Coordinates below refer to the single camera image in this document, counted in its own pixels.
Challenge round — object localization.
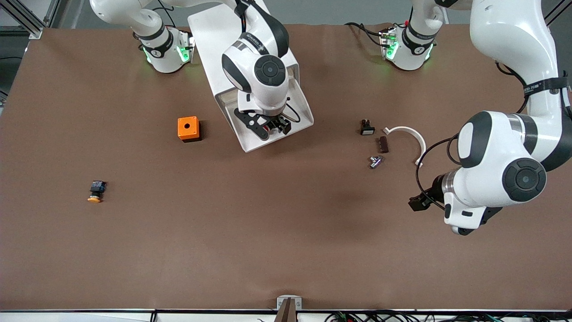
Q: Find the yellow push button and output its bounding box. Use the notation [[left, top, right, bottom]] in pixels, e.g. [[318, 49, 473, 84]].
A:
[[87, 180, 108, 204]]

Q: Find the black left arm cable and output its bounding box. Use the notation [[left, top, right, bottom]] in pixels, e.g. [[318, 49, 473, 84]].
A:
[[415, 62, 537, 211]]

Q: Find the white curved plastic bracket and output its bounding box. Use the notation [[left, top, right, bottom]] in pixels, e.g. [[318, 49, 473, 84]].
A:
[[383, 126, 427, 168]]

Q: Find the orange button enclosure box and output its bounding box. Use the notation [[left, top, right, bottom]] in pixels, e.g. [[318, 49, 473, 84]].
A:
[[177, 116, 202, 143]]

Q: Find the black cable bundle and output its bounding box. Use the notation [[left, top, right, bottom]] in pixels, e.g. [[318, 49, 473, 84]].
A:
[[325, 310, 572, 322]]

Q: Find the black left base cable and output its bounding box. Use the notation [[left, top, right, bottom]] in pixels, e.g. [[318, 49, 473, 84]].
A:
[[345, 21, 386, 47]]

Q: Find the grey metal bracket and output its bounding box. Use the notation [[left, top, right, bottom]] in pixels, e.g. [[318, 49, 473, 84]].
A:
[[277, 295, 303, 311]]

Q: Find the dark vertical post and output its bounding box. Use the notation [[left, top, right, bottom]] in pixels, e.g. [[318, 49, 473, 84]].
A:
[[273, 299, 296, 322]]

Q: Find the aluminium frame profile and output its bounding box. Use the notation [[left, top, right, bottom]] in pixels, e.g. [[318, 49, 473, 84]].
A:
[[542, 0, 564, 26], [44, 0, 68, 28], [8, 0, 45, 40]]

